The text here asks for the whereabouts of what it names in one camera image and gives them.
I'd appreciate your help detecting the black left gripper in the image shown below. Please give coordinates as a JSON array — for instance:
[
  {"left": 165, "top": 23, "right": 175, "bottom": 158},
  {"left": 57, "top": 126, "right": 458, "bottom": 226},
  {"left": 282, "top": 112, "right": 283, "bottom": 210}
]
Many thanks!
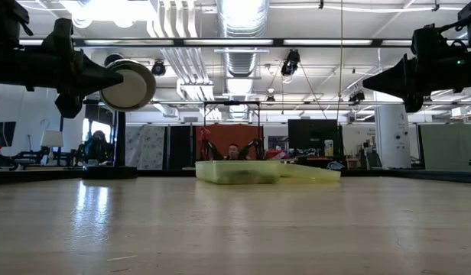
[{"left": 28, "top": 49, "right": 124, "bottom": 118}]

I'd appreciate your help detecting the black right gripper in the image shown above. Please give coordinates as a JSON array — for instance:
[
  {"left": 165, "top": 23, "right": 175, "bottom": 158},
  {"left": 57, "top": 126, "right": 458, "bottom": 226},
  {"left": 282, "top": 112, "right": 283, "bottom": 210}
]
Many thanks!
[{"left": 363, "top": 51, "right": 466, "bottom": 114}]

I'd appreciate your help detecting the yellow-green plastic supply box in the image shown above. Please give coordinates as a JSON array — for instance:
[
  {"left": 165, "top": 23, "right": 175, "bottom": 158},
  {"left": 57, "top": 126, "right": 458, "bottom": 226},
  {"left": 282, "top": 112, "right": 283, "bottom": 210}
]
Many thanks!
[{"left": 195, "top": 160, "right": 342, "bottom": 186}]

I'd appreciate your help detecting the white round column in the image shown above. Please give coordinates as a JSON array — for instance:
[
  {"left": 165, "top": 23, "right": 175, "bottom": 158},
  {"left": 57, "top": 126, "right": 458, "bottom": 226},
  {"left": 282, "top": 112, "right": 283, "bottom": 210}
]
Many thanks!
[{"left": 375, "top": 86, "right": 412, "bottom": 170}]

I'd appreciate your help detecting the white-shade table lamp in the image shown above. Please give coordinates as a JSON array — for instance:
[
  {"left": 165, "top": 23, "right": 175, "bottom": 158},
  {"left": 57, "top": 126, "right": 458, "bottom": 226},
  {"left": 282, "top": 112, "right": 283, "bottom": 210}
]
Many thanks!
[{"left": 39, "top": 130, "right": 64, "bottom": 165}]

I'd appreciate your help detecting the person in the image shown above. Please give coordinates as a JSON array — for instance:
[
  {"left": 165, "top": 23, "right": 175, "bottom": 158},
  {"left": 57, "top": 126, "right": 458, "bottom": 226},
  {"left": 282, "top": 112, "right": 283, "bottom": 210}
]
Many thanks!
[
  {"left": 226, "top": 143, "right": 241, "bottom": 161},
  {"left": 82, "top": 130, "right": 115, "bottom": 166}
]

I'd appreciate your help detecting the green partition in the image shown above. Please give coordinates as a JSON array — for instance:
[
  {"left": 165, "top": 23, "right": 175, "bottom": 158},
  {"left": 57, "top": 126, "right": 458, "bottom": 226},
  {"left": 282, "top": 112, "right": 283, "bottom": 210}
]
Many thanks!
[{"left": 417, "top": 122, "right": 471, "bottom": 170}]

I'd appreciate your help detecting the patterned grey partition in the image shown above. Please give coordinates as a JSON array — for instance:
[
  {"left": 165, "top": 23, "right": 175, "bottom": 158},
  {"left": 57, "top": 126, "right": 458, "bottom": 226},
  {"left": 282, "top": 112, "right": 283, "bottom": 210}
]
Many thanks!
[{"left": 125, "top": 125, "right": 166, "bottom": 170}]

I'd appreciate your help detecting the black monitor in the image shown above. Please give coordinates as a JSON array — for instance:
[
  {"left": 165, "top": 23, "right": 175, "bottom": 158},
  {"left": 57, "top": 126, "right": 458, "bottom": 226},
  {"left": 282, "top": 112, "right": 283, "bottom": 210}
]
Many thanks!
[{"left": 287, "top": 118, "right": 343, "bottom": 157}]

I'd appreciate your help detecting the black partition panel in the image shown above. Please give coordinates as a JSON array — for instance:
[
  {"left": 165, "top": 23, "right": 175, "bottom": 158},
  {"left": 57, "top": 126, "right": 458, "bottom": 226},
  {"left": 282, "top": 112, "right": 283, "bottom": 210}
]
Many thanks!
[{"left": 168, "top": 125, "right": 193, "bottom": 170}]

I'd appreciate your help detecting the black overhead crossbar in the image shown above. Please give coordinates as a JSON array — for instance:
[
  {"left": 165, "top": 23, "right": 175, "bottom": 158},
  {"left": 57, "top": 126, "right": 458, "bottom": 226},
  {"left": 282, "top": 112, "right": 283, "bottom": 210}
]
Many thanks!
[{"left": 19, "top": 37, "right": 414, "bottom": 48}]

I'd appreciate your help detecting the orange partition panel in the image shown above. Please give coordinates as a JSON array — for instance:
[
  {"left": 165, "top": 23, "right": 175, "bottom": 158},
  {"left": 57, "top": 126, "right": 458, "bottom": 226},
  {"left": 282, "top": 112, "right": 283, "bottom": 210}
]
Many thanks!
[{"left": 195, "top": 124, "right": 264, "bottom": 161}]

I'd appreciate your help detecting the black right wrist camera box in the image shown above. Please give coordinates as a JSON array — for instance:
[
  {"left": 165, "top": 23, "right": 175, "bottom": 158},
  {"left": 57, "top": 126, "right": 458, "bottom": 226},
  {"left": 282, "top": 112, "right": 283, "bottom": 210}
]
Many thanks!
[{"left": 410, "top": 22, "right": 449, "bottom": 54}]

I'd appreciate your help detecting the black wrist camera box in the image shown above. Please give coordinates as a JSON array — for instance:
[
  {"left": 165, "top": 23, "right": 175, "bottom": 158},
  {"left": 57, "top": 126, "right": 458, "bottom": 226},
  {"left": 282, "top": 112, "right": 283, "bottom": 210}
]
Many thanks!
[
  {"left": 40, "top": 17, "right": 75, "bottom": 53},
  {"left": 410, "top": 22, "right": 449, "bottom": 54}
]

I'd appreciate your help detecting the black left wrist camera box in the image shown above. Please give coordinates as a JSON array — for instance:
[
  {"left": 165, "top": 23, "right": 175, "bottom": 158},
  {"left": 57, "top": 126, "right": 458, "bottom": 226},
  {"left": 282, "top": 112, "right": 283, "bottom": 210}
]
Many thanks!
[{"left": 40, "top": 17, "right": 75, "bottom": 53}]

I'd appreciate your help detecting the black aluminium table frame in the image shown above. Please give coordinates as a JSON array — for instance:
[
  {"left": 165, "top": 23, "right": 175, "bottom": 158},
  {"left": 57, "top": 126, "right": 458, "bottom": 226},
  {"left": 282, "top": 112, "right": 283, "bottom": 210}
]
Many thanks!
[{"left": 0, "top": 167, "right": 471, "bottom": 185}]

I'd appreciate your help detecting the dark wall screen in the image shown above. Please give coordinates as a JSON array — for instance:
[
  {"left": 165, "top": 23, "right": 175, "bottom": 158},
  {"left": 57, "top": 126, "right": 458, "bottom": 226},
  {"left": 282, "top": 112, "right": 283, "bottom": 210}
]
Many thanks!
[{"left": 0, "top": 121, "right": 17, "bottom": 148}]

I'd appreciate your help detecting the background black station frame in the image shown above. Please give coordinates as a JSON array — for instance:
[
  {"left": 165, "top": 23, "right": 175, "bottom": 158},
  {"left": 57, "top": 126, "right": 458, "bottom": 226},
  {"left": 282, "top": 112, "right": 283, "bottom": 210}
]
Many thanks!
[{"left": 202, "top": 100, "right": 262, "bottom": 161}]

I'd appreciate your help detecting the silver ceiling duct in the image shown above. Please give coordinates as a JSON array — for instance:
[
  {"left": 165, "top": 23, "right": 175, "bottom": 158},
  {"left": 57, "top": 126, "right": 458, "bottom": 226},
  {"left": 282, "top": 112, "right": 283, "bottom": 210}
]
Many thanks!
[{"left": 216, "top": 0, "right": 271, "bottom": 77}]

